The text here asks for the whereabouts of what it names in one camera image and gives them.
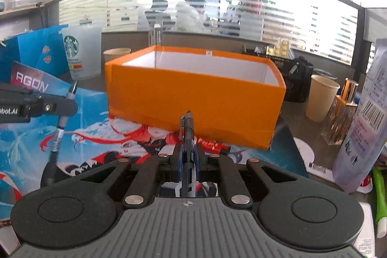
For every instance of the small beige paper cup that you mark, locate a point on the small beige paper cup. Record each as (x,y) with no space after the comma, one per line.
(116,55)

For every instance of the purple refill pouch white cap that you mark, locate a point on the purple refill pouch white cap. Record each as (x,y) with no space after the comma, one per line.
(362,125)

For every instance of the yellow studded block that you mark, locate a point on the yellow studded block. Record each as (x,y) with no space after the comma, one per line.
(278,49)

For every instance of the printed cartoon desk mat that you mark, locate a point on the printed cartoon desk mat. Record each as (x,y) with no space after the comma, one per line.
(99,137)

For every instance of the clear acrylic sign stand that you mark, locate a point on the clear acrylic sign stand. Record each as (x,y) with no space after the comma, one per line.
(156,34)

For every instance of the white printed box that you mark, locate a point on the white printed box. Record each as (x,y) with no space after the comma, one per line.
(365,230)

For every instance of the black office chair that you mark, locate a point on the black office chair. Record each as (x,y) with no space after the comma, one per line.
(158,14)

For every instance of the blue paper bag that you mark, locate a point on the blue paper bag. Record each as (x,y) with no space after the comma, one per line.
(33,52)

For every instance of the tall beige paper cup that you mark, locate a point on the tall beige paper cup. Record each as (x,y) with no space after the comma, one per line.
(322,97)

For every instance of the gold capped perfume bottle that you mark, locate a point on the gold capped perfume bottle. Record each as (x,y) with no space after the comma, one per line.
(340,119)

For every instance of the green plastic item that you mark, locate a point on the green plastic item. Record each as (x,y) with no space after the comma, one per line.
(380,200)

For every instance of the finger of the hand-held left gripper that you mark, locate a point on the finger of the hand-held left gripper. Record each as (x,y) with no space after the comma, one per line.
(51,107)
(18,90)

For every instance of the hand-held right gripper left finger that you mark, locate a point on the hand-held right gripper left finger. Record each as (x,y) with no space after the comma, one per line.
(180,155)

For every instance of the blue black pen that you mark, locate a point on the blue black pen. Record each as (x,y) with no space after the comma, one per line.
(189,131)

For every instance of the clear plastic cup green logo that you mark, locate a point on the clear plastic cup green logo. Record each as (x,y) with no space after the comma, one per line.
(83,49)

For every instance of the orange cardboard box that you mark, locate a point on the orange cardboard box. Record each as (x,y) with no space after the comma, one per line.
(193,94)

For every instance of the striped glass partition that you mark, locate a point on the striped glass partition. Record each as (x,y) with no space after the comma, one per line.
(272,10)

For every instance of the black mesh basket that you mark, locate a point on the black mesh basket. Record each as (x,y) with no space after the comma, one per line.
(296,79)

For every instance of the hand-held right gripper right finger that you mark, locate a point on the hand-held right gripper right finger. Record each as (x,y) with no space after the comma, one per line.
(196,155)

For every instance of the silver black pen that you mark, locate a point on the silver black pen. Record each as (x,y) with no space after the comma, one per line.
(60,128)

